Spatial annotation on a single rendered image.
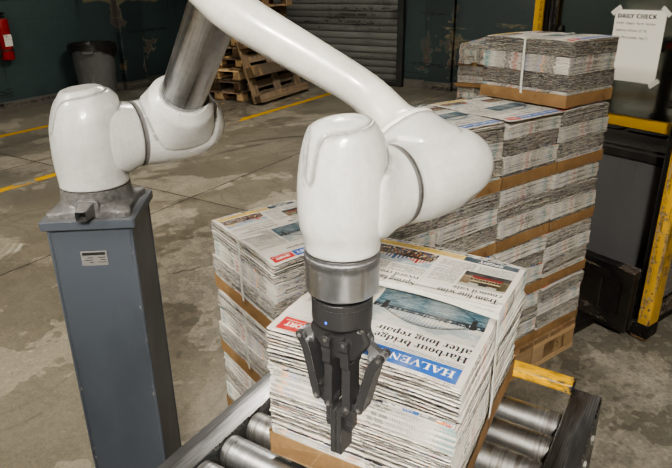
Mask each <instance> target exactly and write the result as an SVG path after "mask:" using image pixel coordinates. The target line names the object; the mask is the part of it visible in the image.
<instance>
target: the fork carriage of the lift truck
mask: <svg viewBox="0 0 672 468"><path fill-rule="evenodd" d="M585 258H586V262H585V267H584V268H583V269H581V270H583V271H584V276H583V280H582V282H581V283H580V288H579V289H580V291H579V293H578V294H580V295H579V300H578V307H577V308H578V309H580V310H582V311H584V312H587V313H589V314H591V315H593V316H594V321H596V322H599V323H601V324H603V325H605V326H607V327H609V328H612V329H614V330H616V331H618V332H620V333H622V334H624V333H625V331H627V330H628V331H629V330H630V325H631V320H632V315H633V310H634V305H635V300H636V295H637V290H638V285H639V279H640V274H641V269H639V268H636V267H634V266H631V265H628V264H625V263H623V262H620V261H617V260H615V259H612V258H609V257H606V256H604V255H601V254H598V253H595V252H593V251H590V250H587V249H586V253H585Z"/></svg>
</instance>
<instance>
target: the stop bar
mask: <svg viewBox="0 0 672 468"><path fill-rule="evenodd" d="M513 376H514V377H517V378H520V379H524V380H527V381H530V382H533V383H536V384H539V385H543V386H546V387H549V388H552V389H555V390H558V391H561V392H565V393H568V394H573V392H574V390H575V387H576V382H577V380H576V378H573V377H570V376H567V375H564V374H560V373H557V372H554V371H550V370H547V369H544V368H540V367H537V366H534V365H531V364H527V363H524V362H521V361H517V360H515V363H514V370H513Z"/></svg>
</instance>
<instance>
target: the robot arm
mask: <svg viewBox="0 0 672 468"><path fill-rule="evenodd" d="M231 38H234V39H235V40H237V41H238V42H240V43H241V44H243V45H245V46H247V47H248V48H250V49H252V50H254V51H255V52H257V53H259V54H261V55H262V56H264V57H266V58H268V59H269V60H271V61H273V62H275V63H277V64H278V65H280V66H282V67H284V68H286V69H287V70H289V71H291V72H293V73H294V74H296V75H298V76H300V77H302V78H303V79H305V80H307V81H309V82H311V83H312V84H314V85H316V86H318V87H319V88H321V89H323V90H325V91H327V92H328V93H330V94H332V95H334V96H335V97H337V98H339V99H340V100H342V101H343V102H345V103H346V104H348V105H349V106H350V107H352V108H353V109H354V110H355V111H356V112H357V113H358V114H357V113H345V114H336V115H331V116H327V117H324V118H321V119H318V120H316V121H315V122H313V123H312V124H310V125H309V126H308V128H307V130H306V132H305V135H304V139H303V142H302V146H301V151H300V157H299V165H298V174H297V214H298V221H299V227H300V230H301V232H302V235H303V240H304V247H305V250H304V258H305V286H306V289H307V291H308V293H309V294H310V295H311V301H312V319H313V320H312V322H311V323H306V324H305V325H304V326H302V327H301V328H300V329H298V330H297V331H296V333H295V334H296V337H297V339H298V341H299V342H300V344H301V346H302V349H303V353H304V358H305V362H306V366H307V371H308V375H309V380H310V384H311V388H312V393H313V396H314V397H315V398H317V399H318V398H321V399H323V400H324V403H325V405H326V421H327V423H328V424H330V433H331V451H332V452H335V453H338V454H340V455H342V453H343V452H344V451H345V450H346V448H347V447H348V446H349V445H350V444H351V442H352V430H353V429H354V428H355V427H356V425H357V414H358V415H361V414H362V413H363V412H364V411H365V410H366V409H367V407H368V406H369V405H370V404H371V401H372V398H373V395H374V392H375V389H376V385H377V382H378V379H379V376H380V372H381V369H382V366H383V363H384V362H385V361H386V360H387V359H388V358H389V357H390V356H391V351H390V350H389V349H388V348H384V349H383V350H382V349H381V348H380V347H379V346H378V345H377V344H376V343H375V342H374V334H373V332H372V329H371V323H372V316H373V295H374V294H375V293H376V292H377V290H378V288H379V271H380V258H381V251H380V246H381V239H384V238H386V237H388V236H389V235H390V234H391V233H392V232H394V231H395V230H396V229H398V228H399V227H401V226H403V225H406V224H410V223H417V222H424V221H428V220H432V219H435V218H438V217H441V216H443V215H446V214H448V213H451V212H453V211H455V210H457V209H459V208H461V207H463V206H465V205H467V204H468V203H469V202H471V201H472V200H473V199H474V198H475V197H476V196H477V194H479V193H480V192H481V191H482V189H483V188H484V187H486V185H487V184H488V183H489V181H490V179H491V177H492V173H493V166H494V163H493V155H492V152H491V149H490V147H489V145H488V144H487V142H486V141H485V140H484V139H483V138H482V137H480V136H479V135H478V134H476V133H474V132H473V131H471V130H468V129H466V128H462V127H458V126H457V125H455V124H453V123H450V122H448V121H446V120H445V119H443V118H441V117H440V116H438V115H437V114H436V113H434V112H433V111H432V110H431V109H430V108H415V107H412V106H411V105H409V104H408V103H407V102H406V101H405V100H404V99H403V98H402V97H400V96H399V95H398V94H397V93H396V92H395V91H394V90H393V89H392V88H391V87H390V86H389V85H387V84H386V83H385V82H384V81H383V80H381V79H380V78H379V77H378V76H376V75H375V74H373V73H372V72H371V71H369V70H368V69H366V68H365V67H363V66H362V65H360V64H359V63H357V62H356V61H354V60H352V59H351V58H349V57H348V56H346V55H345V54H343V53H341V52H340V51H338V50H337V49H335V48H333V47H332V46H330V45H329V44H327V43H325V42H324V41H322V40H321V39H319V38H317V37H316V36H314V35H313V34H311V33H309V32H308V31H306V30H305V29H303V28H301V27H300V26H298V25H297V24H295V23H293V22H292V21H290V20H289V19H287V18H285V17H284V16H282V15H281V14H279V13H277V12H276V11H274V10H273V9H271V8H269V7H268V6H266V5H265V4H263V3H262V2H260V1H259V0H188V2H187V5H186V9H185V12H184V15H183V18H182V22H181V25H180V28H179V31H178V34H177V38H176V41H175V44H174V47H173V51H172V54H171V57H170V60H169V64H168V67H167V70H166V73H165V75H164V76H161V77H159V78H157V79H156V80H155V81H154V82H153V83H152V84H151V86H150V87H149V88H148V89H147V90H146V91H145V92H144V93H143V94H142V95H141V96H140V99H138V100H133V101H127V102H126V101H119V97H118V95H117V94H116V93H115V92H114V91H113V90H111V89H110V88H108V87H104V86H102V85H100V84H81V85H76V86H71V87H67V88H65V89H62V90H61V91H59V93H58V94H57V96H56V98H55V99H54V101H53V104H52V107H51V111H50V117H49V142H50V149H51V155H52V160H53V165H54V169H55V173H56V176H57V179H58V183H59V188H60V198H61V200H60V201H59V203H58V204H57V205H56V206H55V207H54V208H53V209H51V210H50V211H48V212H47V213H46V216H47V220H49V221H56V220H63V219H76V222H87V221H88V220H90V219H92V218H106V217H115V218H126V217H129V216H131V215H132V212H131V211H132V209H133V207H134V206H135V204H136V203H137V201H138V200H139V198H140V197H141V196H142V195H143V194H145V193H146V192H145V187H143V186H132V184H131V180H130V174H129V172H131V171H134V170H135V169H137V168H139V167H141V166H147V165H157V164H164V163H170V162H175V161H180V160H184V159H188V158H192V157H195V156H198V155H201V154H203V153H205V152H207V151H208V150H210V149H211V148H212V147H214V146H215V145H216V144H217V143H218V142H219V141H220V139H221V137H222V135H223V132H224V127H225V122H224V116H223V113H222V110H221V107H220V105H219V104H218V103H217V101H216V100H215V99H213V98H212V96H211V94H210V92H209V91H210V88H211V86H212V84H213V81H214V79H215V76H216V74H217V72H218V69H219V67H220V64H221V62H222V59H223V57H224V55H225V52H226V50H227V47H228V45H229V42H230V40H231ZM321 346H322V349H321ZM365 350H368V359H367V362H368V363H370V364H369V365H368V366H367V368H366V370H365V373H364V377H363V380H362V384H361V387H360V390H359V362H360V359H361V354H362V353H363V352H364V351H365ZM341 372H342V391H341ZM341 393H342V394H341ZM341 396H342V397H341ZM340 397H341V398H340ZM339 398H340V399H339Z"/></svg>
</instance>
